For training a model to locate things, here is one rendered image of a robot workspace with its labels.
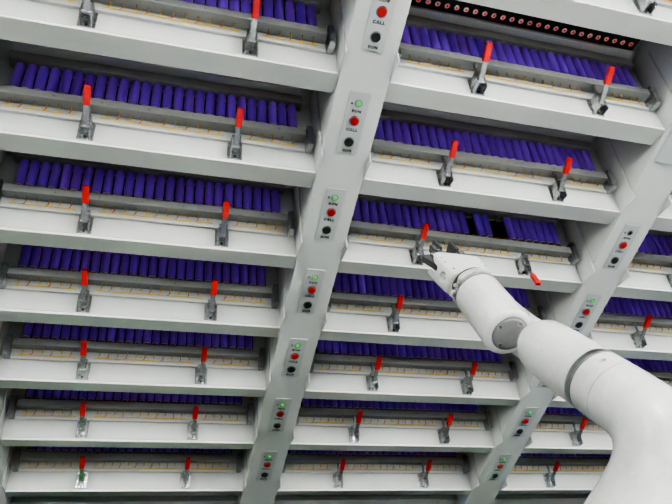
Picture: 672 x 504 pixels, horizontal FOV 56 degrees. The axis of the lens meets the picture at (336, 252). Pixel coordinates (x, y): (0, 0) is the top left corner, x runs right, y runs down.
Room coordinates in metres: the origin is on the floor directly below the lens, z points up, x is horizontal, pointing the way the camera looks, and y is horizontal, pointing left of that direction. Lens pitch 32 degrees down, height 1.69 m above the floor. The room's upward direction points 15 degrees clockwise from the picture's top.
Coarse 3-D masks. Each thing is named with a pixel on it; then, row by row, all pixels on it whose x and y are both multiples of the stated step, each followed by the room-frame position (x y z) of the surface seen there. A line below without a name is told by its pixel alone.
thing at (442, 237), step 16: (352, 224) 1.23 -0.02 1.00; (368, 224) 1.24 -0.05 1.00; (384, 224) 1.26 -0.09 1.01; (384, 240) 1.23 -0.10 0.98; (432, 240) 1.28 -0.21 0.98; (448, 240) 1.29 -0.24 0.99; (464, 240) 1.30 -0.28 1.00; (480, 240) 1.31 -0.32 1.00; (496, 240) 1.33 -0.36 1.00; (512, 240) 1.35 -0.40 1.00; (560, 256) 1.38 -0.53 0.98
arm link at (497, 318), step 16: (464, 288) 0.94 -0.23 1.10; (480, 288) 0.92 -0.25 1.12; (496, 288) 0.92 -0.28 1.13; (464, 304) 0.91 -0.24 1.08; (480, 304) 0.88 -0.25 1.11; (496, 304) 0.86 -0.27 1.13; (512, 304) 0.87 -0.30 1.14; (480, 320) 0.85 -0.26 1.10; (496, 320) 0.83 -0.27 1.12; (512, 320) 0.84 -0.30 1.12; (528, 320) 0.85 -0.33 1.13; (480, 336) 0.84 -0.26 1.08; (496, 336) 0.83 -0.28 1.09; (512, 336) 0.84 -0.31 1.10; (496, 352) 0.83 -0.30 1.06
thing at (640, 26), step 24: (480, 0) 1.20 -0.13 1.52; (504, 0) 1.21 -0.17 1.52; (528, 0) 1.22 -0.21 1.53; (552, 0) 1.23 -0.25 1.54; (576, 0) 1.24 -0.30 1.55; (600, 0) 1.28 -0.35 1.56; (624, 0) 1.31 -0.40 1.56; (648, 0) 1.29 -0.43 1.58; (576, 24) 1.26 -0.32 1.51; (600, 24) 1.27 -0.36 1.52; (624, 24) 1.28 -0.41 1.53; (648, 24) 1.29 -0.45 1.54
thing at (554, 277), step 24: (360, 240) 1.22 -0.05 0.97; (408, 240) 1.27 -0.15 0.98; (576, 240) 1.42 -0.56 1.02; (360, 264) 1.17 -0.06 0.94; (384, 264) 1.18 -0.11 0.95; (408, 264) 1.20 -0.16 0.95; (504, 264) 1.30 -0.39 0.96; (552, 264) 1.35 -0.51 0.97; (576, 264) 1.38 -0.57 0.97; (528, 288) 1.31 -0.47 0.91; (552, 288) 1.32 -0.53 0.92; (576, 288) 1.34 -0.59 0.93
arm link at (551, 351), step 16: (544, 320) 0.79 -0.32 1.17; (528, 336) 0.76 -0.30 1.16; (544, 336) 0.74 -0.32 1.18; (560, 336) 0.73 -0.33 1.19; (576, 336) 0.73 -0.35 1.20; (512, 352) 0.89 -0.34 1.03; (528, 352) 0.74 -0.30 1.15; (544, 352) 0.72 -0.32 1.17; (560, 352) 0.70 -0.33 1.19; (576, 352) 0.69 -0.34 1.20; (592, 352) 0.68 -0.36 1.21; (528, 368) 0.74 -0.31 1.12; (544, 368) 0.70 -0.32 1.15; (560, 368) 0.68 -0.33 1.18; (576, 368) 0.66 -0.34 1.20; (560, 384) 0.67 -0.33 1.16
